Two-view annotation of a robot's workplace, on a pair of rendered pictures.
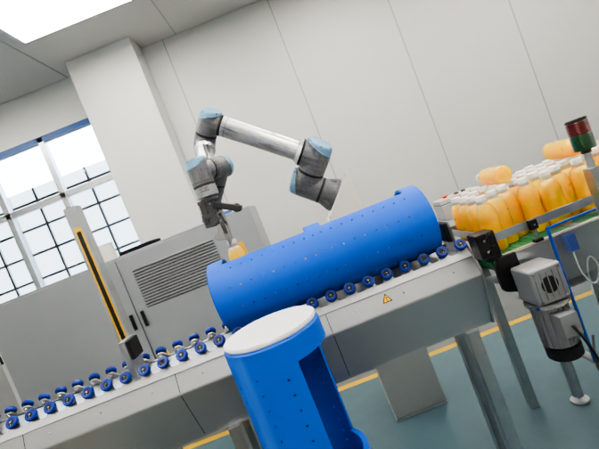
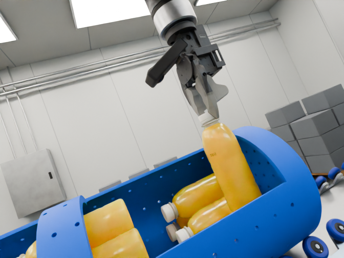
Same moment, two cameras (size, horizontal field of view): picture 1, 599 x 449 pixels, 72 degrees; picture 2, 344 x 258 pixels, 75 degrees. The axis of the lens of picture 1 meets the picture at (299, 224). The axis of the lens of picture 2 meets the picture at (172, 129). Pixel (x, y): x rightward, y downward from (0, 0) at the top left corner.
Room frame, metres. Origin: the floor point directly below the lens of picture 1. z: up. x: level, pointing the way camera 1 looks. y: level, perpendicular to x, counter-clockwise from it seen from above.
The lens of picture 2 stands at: (2.10, 0.05, 1.25)
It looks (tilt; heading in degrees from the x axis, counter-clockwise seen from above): 5 degrees up; 161
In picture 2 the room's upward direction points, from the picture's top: 22 degrees counter-clockwise
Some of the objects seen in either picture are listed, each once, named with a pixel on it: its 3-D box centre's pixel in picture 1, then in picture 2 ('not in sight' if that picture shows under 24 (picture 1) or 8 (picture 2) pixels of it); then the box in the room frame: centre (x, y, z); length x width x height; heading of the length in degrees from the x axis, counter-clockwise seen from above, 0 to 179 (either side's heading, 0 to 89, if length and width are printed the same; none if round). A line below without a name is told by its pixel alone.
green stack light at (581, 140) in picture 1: (582, 142); not in sight; (1.28, -0.92, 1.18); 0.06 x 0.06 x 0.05
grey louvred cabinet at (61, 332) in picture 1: (161, 337); not in sight; (3.32, 1.38, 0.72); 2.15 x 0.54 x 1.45; 89
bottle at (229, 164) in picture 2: (241, 265); (228, 162); (1.69, 0.29, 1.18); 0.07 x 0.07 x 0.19
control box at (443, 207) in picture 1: (458, 203); not in sight; (1.93, -0.73, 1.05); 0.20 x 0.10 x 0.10; 91
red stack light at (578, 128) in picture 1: (578, 127); not in sight; (1.28, -0.92, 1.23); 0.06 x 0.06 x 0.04
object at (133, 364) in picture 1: (135, 355); not in sight; (1.62, 0.80, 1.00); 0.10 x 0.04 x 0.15; 1
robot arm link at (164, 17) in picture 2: (207, 192); (175, 23); (1.68, 0.30, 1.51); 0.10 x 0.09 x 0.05; 1
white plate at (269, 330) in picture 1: (269, 328); not in sight; (1.16, 0.19, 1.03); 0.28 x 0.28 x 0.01
